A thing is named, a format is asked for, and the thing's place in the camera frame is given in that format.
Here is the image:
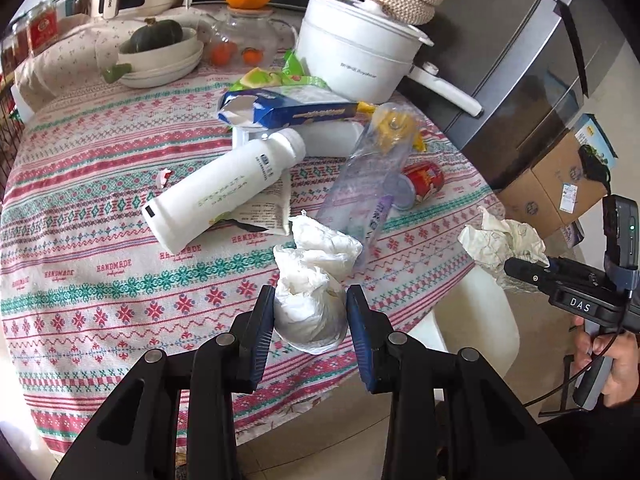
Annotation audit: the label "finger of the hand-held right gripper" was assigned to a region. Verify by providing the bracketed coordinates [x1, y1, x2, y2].
[503, 257, 556, 294]

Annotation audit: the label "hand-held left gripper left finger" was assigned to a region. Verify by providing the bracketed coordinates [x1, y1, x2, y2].
[50, 284, 277, 480]

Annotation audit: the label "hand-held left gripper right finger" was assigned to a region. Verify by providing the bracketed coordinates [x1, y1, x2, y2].
[346, 284, 573, 480]

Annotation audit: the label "printed paper ball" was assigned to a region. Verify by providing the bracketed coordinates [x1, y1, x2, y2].
[458, 205, 550, 292]

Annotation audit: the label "white tissue wad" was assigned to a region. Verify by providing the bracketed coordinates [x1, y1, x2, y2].
[273, 214, 364, 357]

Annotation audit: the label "green snack packet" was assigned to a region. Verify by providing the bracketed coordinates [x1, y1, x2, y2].
[230, 49, 327, 92]

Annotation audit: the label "person's right hand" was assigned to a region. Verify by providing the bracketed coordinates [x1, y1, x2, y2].
[574, 329, 640, 407]

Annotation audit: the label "cardboard box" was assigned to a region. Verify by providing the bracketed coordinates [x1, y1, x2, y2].
[495, 125, 613, 241]

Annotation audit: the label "printed paper sachet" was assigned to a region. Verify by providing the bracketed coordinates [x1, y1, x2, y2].
[210, 177, 293, 236]

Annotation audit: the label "red drink can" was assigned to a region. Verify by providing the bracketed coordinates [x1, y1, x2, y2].
[397, 160, 446, 209]

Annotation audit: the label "clear plastic bottle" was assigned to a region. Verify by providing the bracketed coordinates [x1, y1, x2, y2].
[315, 102, 418, 263]

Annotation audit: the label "white plastic bottle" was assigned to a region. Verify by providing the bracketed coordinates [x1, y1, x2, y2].
[141, 128, 307, 256]

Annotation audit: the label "blue yellow printed carton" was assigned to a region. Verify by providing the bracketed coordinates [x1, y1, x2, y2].
[574, 114, 619, 193]

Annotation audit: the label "patterned woven tablecloth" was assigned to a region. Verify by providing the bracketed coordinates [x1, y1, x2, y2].
[0, 2, 506, 456]

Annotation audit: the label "grey refrigerator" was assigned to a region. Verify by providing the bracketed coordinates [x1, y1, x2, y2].
[397, 0, 640, 191]

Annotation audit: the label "yellow wrapper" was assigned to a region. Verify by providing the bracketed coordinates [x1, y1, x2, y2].
[356, 101, 427, 155]

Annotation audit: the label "blue and white carton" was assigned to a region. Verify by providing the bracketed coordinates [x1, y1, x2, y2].
[217, 87, 361, 129]

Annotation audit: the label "white electric cooking pot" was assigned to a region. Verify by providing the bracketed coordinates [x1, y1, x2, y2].
[295, 0, 484, 118]

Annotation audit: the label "white plate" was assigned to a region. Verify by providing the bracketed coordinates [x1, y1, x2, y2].
[120, 40, 204, 81]
[117, 50, 205, 90]

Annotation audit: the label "stacked white bowls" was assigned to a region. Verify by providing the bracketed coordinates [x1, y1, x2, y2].
[102, 26, 199, 83]

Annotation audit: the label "glass teapot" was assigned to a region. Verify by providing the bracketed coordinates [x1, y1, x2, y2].
[197, 5, 297, 68]

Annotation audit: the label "dark green squash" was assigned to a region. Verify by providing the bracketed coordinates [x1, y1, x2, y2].
[120, 17, 184, 54]

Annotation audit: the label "red label box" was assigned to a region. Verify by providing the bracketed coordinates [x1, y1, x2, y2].
[27, 10, 62, 54]

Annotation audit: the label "black cable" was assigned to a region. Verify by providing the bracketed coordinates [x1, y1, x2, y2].
[522, 305, 633, 417]

